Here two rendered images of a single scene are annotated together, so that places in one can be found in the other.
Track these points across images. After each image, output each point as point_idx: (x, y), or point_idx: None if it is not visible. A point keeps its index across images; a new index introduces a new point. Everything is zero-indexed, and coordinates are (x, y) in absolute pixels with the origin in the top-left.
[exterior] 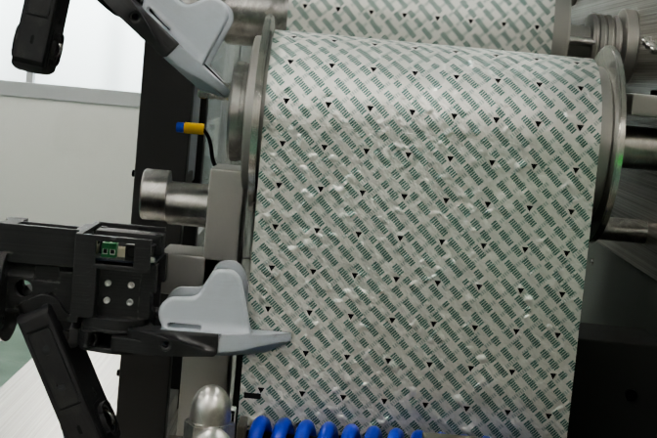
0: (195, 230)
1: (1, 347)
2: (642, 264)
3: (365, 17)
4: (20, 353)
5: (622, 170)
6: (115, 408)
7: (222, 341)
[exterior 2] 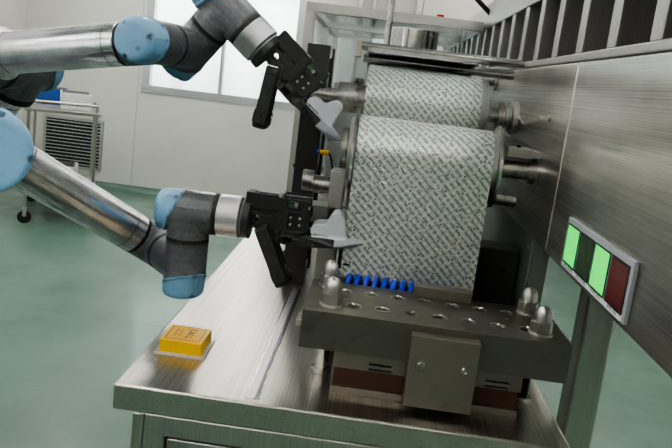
0: None
1: None
2: (513, 215)
3: (398, 103)
4: (213, 235)
5: None
6: None
7: (335, 242)
